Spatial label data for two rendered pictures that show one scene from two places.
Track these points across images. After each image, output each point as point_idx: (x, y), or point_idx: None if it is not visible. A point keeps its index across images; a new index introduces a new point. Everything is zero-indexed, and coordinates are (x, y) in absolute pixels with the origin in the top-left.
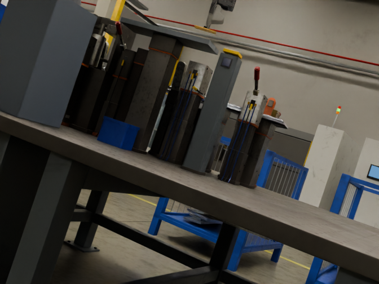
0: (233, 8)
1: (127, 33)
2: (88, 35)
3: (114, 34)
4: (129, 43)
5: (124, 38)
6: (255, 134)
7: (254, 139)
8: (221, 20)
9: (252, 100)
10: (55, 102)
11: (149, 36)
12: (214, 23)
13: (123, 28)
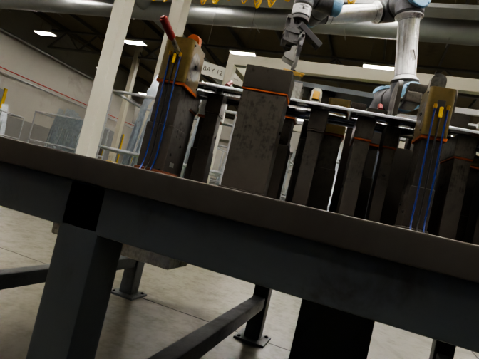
0: (281, 40)
1: (393, 96)
2: None
3: (399, 108)
4: (393, 101)
5: (390, 104)
6: (194, 117)
7: (192, 123)
8: (282, 60)
9: None
10: None
11: (352, 95)
12: (291, 60)
13: (390, 98)
